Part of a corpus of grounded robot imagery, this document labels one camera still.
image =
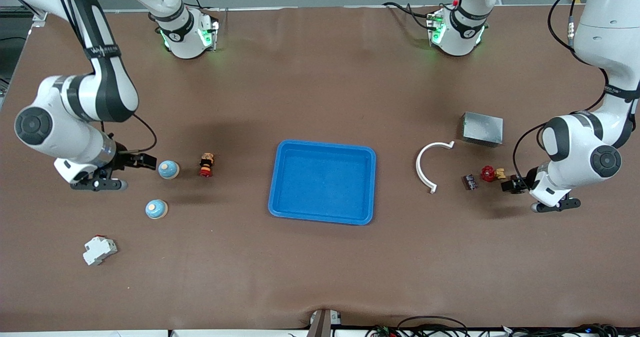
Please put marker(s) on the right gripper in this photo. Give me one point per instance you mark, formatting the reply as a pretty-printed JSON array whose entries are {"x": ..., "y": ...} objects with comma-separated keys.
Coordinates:
[{"x": 122, "y": 159}]

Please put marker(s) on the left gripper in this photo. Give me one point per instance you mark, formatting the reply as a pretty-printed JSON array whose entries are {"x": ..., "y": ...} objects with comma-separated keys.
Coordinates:
[{"x": 521, "y": 183}]

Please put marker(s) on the blue bell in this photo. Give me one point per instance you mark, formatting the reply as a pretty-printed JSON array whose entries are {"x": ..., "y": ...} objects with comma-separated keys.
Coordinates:
[
  {"x": 168, "y": 169},
  {"x": 156, "y": 209}
]

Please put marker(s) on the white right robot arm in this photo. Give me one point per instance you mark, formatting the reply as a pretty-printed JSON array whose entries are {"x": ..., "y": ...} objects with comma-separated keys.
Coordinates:
[{"x": 75, "y": 97}]

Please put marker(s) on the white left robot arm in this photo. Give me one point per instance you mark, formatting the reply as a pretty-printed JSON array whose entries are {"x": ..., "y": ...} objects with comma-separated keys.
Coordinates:
[{"x": 600, "y": 42}]

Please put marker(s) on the blue plastic tray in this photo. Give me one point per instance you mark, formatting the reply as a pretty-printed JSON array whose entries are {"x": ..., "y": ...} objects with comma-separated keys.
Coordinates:
[{"x": 322, "y": 182}]

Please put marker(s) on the silver metal power supply box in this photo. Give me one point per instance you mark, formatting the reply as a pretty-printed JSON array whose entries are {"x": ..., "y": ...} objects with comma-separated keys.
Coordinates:
[{"x": 482, "y": 129}]

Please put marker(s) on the yellow emergency stop button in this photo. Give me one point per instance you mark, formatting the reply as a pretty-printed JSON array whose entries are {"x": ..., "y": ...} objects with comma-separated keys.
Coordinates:
[{"x": 206, "y": 164}]

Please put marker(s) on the white circuit breaker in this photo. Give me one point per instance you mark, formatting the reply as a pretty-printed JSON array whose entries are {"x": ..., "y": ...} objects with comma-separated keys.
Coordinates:
[{"x": 99, "y": 250}]

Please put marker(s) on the white curved pipe clamp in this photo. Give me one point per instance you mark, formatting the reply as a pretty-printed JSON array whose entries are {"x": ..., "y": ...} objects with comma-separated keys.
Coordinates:
[{"x": 419, "y": 169}]

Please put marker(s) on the aluminium frame strut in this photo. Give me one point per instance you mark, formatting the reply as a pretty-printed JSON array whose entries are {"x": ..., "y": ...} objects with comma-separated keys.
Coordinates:
[{"x": 37, "y": 23}]

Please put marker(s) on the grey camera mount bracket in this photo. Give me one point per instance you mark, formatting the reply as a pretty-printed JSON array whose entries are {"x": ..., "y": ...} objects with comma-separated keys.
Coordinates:
[{"x": 325, "y": 322}]

